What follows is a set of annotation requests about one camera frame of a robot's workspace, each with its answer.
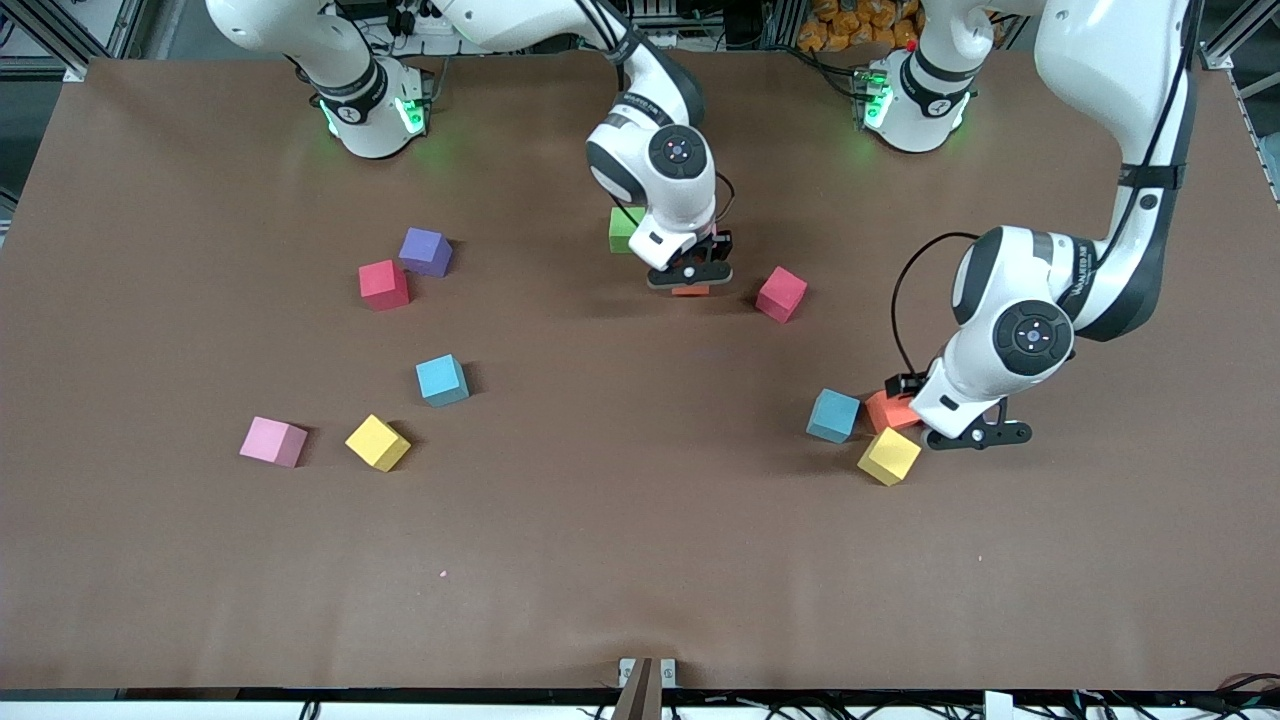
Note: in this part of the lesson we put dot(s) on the silver metal bracket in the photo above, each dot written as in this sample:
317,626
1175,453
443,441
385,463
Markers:
627,668

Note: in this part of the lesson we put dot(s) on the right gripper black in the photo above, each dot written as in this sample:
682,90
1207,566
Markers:
719,243

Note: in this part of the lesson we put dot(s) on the yellow foam cube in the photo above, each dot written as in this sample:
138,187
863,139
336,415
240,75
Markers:
889,455
377,442

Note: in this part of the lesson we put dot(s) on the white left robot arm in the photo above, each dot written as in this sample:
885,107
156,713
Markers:
1110,80

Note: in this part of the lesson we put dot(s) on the green foam cube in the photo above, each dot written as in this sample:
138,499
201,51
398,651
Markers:
620,232

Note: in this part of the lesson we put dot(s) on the aluminium frame profile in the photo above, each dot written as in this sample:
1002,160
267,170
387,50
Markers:
45,35
1240,30

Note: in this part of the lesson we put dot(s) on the red foam cube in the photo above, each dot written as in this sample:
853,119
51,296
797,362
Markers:
781,294
384,285

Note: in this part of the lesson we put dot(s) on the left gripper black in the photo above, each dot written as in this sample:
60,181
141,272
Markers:
908,383

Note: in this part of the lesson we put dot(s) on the brown camera stand post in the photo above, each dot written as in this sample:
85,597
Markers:
640,700

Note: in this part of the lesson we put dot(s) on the cyan foam cube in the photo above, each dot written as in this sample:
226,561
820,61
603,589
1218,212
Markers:
440,378
833,413

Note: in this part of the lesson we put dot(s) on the white power strip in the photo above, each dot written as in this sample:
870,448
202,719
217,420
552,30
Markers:
440,25

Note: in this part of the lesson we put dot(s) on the brown table cover sheet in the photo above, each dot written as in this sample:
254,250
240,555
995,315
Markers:
640,560

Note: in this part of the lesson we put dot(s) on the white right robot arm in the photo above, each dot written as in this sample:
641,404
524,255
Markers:
690,205

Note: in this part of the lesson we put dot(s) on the purple foam cube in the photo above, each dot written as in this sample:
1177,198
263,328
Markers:
425,250

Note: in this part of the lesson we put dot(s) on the bag of oranges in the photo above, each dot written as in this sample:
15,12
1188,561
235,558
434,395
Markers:
840,25

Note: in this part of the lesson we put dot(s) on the white rack device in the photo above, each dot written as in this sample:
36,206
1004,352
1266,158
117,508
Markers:
665,38

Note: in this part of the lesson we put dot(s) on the orange foam cube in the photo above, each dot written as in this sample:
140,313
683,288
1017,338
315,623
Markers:
885,412
690,292

